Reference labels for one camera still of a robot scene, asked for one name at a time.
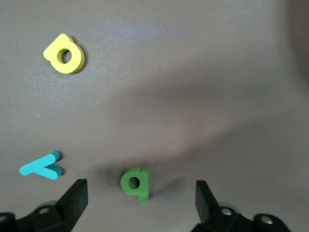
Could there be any green letter b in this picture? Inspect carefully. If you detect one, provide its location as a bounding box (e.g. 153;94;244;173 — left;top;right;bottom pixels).
119;167;151;206

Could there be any teal letter y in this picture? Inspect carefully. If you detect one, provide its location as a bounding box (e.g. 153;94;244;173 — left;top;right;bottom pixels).
19;150;63;181

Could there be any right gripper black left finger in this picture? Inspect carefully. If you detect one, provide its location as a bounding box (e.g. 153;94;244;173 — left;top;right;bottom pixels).
0;178;89;232

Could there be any brown table cover sheet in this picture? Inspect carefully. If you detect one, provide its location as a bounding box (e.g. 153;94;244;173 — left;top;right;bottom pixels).
0;0;309;232

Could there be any yellow letter a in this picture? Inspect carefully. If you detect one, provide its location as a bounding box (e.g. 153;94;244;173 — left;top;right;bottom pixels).
42;33;86;75

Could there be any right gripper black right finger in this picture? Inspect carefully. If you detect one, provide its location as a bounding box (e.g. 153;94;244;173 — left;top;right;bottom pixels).
196;180;292;232

